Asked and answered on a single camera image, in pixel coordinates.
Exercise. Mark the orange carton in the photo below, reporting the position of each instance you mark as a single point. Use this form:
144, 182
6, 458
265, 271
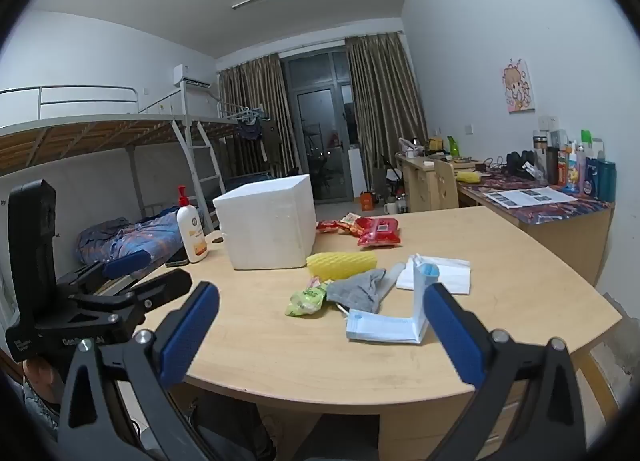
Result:
569, 171

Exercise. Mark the wooden smiley chair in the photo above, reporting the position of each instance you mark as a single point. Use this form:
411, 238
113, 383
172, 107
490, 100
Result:
446, 186

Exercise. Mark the peanut snack packet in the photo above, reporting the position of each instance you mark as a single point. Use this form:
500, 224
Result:
349, 223

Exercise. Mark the blue patterned blanket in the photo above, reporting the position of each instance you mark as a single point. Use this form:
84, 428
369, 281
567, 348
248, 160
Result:
145, 236

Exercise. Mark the white cloth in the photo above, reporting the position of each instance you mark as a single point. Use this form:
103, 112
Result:
440, 276

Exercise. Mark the long wooden desk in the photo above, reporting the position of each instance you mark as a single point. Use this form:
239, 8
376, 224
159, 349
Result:
560, 241

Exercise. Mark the white air conditioner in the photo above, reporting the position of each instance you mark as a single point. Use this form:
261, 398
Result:
192, 76

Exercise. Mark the large red snack packet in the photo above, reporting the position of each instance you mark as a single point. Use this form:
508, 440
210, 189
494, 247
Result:
379, 232

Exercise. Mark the person's left forearm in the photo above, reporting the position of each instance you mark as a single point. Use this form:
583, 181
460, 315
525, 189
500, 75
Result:
37, 391

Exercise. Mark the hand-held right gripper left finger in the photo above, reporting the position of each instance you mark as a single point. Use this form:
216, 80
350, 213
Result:
192, 336

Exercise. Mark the black thermos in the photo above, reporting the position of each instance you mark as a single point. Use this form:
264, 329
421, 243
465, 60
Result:
552, 166

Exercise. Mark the white foam box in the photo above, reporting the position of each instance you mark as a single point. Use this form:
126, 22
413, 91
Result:
265, 226

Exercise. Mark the white bottle green cap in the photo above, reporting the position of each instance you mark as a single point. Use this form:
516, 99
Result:
584, 148

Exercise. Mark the black headphones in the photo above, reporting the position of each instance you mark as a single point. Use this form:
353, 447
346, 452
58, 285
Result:
520, 163

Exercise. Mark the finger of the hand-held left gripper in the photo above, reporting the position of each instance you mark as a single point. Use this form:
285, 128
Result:
127, 263
155, 288

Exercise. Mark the blue face mask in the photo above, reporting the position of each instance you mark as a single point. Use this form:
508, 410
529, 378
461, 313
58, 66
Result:
382, 328

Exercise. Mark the black phone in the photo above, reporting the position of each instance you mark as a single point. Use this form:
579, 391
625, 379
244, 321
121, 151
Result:
177, 261

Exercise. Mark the white wall socket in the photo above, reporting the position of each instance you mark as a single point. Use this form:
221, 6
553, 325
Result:
548, 122

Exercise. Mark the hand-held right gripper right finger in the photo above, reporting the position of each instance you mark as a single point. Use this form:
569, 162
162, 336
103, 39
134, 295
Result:
452, 336

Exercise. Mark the yellow box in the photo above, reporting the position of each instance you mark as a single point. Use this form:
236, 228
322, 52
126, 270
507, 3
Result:
434, 144

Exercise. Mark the lotion pump bottle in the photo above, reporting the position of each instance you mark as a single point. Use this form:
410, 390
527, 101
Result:
192, 236

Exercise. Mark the cartoon wall poster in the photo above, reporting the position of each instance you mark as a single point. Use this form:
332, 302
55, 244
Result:
517, 87

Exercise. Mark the green snack packet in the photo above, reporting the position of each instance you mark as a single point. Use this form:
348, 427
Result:
305, 301

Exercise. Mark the brown curtain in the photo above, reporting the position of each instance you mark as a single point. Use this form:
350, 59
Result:
255, 91
385, 101

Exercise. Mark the white kettle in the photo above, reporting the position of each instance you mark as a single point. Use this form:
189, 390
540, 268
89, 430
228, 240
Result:
412, 147

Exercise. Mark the turquoise clothes hanger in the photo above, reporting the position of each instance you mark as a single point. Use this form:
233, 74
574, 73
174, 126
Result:
245, 113

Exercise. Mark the small red clear packet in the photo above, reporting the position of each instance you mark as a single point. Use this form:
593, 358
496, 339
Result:
327, 226

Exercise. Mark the hanging dark clothes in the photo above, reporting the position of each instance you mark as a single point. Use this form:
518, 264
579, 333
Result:
257, 136

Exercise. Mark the teal cup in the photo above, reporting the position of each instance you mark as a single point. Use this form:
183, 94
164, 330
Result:
606, 181

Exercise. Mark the grey sock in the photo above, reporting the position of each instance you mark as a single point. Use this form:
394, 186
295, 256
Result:
355, 291

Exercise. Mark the blue bottle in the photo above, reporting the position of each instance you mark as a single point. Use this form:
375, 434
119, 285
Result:
591, 178

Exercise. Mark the white jug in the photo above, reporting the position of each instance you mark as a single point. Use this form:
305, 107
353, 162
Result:
390, 207

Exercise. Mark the glass balcony door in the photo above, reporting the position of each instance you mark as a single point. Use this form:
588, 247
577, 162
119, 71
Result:
320, 106

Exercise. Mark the black folding chair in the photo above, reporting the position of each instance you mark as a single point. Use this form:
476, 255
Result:
395, 181

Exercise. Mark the orange bag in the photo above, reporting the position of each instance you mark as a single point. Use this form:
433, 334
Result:
367, 201

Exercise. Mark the printed paper sheet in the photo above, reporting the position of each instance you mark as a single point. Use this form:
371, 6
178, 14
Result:
530, 196

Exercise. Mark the metal bunk bed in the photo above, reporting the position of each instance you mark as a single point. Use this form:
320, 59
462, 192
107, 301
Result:
215, 126
100, 130

